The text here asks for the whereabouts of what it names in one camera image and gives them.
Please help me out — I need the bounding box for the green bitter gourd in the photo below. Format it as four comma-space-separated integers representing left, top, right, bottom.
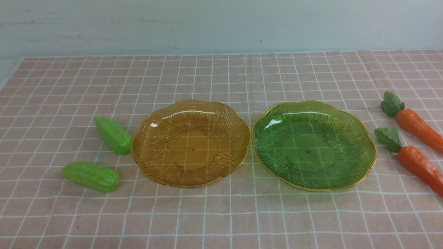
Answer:
93, 116, 132, 155
60, 161, 120, 192

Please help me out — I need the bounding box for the toy carrot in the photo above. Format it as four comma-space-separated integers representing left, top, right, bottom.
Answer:
374, 128, 443, 197
381, 91, 443, 154

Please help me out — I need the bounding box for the amber plastic plate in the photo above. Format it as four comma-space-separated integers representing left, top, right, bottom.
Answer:
131, 99, 251, 188

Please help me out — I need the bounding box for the green plastic plate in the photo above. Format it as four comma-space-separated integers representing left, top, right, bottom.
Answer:
251, 101, 378, 191

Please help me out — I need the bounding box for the pink checkered tablecloth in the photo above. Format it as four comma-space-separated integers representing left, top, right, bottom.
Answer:
0, 50, 442, 249

